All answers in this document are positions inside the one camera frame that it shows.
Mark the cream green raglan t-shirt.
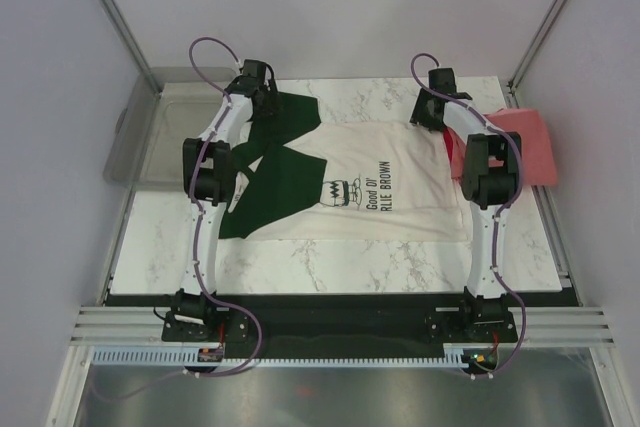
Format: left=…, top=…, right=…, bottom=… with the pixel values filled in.
left=219, top=94, right=469, bottom=243

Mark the right aluminium frame post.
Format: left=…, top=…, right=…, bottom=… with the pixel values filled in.
left=505, top=0, right=570, bottom=94

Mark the white slotted cable duct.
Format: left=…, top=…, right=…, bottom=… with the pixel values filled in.
left=92, top=344, right=501, bottom=367

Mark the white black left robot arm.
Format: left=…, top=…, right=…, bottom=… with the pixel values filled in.
left=180, top=59, right=281, bottom=295

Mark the folded pink t-shirt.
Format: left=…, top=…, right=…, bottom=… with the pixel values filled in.
left=451, top=109, right=558, bottom=186

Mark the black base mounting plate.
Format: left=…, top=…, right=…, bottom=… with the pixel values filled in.
left=162, top=293, right=518, bottom=358

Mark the folded red t-shirt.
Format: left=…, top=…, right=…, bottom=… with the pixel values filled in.
left=443, top=128, right=466, bottom=174

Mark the left aluminium frame post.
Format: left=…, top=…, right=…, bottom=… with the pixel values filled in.
left=98, top=0, right=161, bottom=95

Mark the clear grey plastic bin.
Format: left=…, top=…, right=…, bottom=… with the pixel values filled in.
left=103, top=67, right=234, bottom=191

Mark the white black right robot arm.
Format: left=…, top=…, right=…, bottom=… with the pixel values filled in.
left=410, top=67, right=523, bottom=301

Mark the aluminium frame post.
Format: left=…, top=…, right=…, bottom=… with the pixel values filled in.
left=505, top=0, right=570, bottom=94
left=98, top=0, right=161, bottom=95

